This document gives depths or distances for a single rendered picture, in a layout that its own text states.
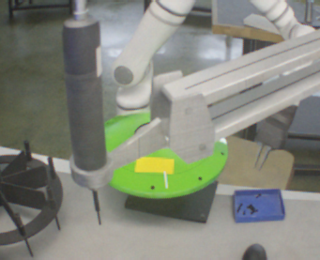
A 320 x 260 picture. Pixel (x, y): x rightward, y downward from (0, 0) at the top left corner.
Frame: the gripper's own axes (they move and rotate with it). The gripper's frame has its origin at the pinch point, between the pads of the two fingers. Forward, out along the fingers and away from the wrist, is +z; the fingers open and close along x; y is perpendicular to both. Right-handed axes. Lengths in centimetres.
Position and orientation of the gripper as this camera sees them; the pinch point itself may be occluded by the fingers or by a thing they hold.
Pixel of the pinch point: (256, 169)
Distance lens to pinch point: 101.2
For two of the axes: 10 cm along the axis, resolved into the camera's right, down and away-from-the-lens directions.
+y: 5.9, 0.1, 8.1
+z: -3.2, 9.2, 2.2
